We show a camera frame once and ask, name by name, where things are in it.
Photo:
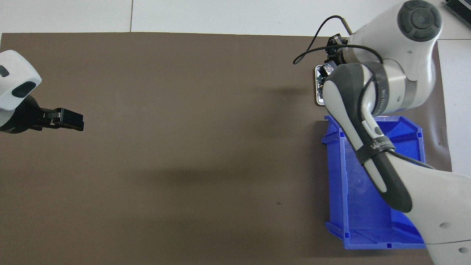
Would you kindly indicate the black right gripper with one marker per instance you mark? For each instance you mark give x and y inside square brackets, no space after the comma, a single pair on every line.
[336,55]

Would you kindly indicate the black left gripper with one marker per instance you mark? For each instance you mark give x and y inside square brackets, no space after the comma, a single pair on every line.
[20,116]

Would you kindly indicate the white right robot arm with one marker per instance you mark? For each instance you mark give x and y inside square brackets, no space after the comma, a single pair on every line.
[415,73]

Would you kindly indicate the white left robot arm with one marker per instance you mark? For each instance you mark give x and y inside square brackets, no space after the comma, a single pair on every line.
[14,73]

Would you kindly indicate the grey metal tray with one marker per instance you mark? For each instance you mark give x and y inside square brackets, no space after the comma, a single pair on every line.
[317,101]

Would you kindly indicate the brown table mat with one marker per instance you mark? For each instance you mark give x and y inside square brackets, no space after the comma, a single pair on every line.
[184,147]

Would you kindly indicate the grey ribbed device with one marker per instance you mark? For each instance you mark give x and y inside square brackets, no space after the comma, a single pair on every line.
[460,9]

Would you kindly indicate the blue plastic storage bin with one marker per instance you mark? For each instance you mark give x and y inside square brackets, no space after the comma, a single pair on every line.
[353,206]

